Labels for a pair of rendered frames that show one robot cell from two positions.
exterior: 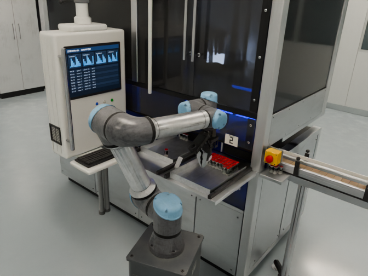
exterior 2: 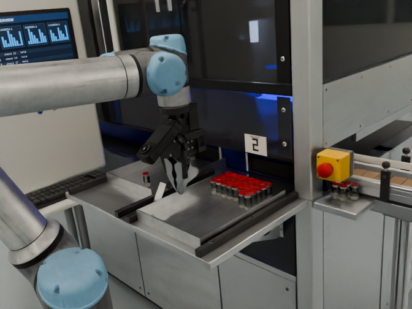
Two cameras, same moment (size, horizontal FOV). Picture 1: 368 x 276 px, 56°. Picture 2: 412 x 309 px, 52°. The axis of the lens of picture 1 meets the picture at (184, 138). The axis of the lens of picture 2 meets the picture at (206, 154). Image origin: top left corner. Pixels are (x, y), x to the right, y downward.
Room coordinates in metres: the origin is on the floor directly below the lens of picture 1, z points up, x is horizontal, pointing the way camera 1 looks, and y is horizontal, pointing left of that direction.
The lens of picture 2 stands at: (0.54, -0.30, 1.42)
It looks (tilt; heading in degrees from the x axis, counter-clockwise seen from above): 19 degrees down; 9
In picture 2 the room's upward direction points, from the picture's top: 5 degrees counter-clockwise
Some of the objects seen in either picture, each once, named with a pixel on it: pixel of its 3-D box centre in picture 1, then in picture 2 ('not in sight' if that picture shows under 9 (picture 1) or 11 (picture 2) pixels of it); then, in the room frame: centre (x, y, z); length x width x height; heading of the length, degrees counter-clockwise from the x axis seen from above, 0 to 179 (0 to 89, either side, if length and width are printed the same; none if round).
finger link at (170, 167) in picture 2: (202, 156); (179, 172); (1.48, -0.09, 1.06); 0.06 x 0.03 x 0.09; 142
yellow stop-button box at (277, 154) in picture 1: (273, 156); (334, 164); (1.66, -0.48, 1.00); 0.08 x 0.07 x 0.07; 142
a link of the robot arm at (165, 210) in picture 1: (166, 212); (75, 292); (1.16, 0.06, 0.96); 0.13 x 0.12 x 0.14; 41
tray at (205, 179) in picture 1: (208, 171); (212, 205); (1.63, -0.14, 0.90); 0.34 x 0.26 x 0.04; 141
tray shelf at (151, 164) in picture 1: (189, 163); (185, 194); (1.78, -0.04, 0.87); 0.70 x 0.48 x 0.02; 52
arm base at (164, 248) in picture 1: (167, 236); not in sight; (1.16, 0.05, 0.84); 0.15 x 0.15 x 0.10
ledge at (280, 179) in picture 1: (276, 174); (346, 202); (1.69, -0.52, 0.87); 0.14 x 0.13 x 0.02; 142
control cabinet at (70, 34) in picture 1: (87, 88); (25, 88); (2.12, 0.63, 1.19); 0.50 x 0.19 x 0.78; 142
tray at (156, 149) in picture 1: (174, 147); (167, 169); (1.94, 0.05, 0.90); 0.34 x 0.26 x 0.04; 142
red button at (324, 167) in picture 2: (269, 159); (325, 170); (1.63, -0.45, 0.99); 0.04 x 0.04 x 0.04; 52
